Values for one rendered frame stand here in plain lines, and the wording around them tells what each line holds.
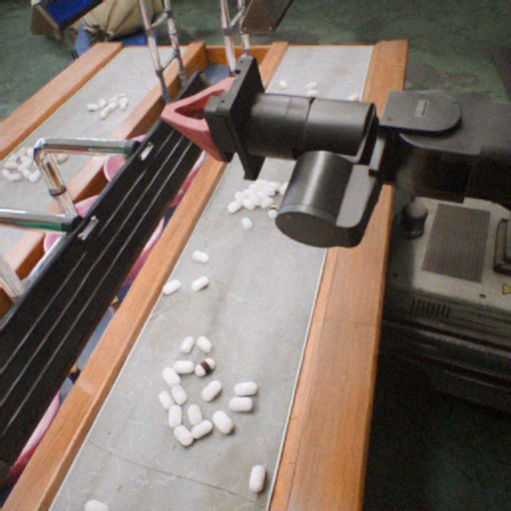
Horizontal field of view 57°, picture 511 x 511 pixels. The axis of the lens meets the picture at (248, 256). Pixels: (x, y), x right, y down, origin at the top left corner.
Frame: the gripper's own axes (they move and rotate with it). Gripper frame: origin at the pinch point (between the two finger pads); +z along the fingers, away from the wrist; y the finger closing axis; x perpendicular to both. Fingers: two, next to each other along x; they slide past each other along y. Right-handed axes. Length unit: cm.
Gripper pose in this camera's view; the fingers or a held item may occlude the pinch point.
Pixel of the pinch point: (171, 113)
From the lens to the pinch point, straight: 49.2
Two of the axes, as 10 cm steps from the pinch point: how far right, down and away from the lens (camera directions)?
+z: -9.1, -2.1, 3.5
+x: 3.3, -8.8, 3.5
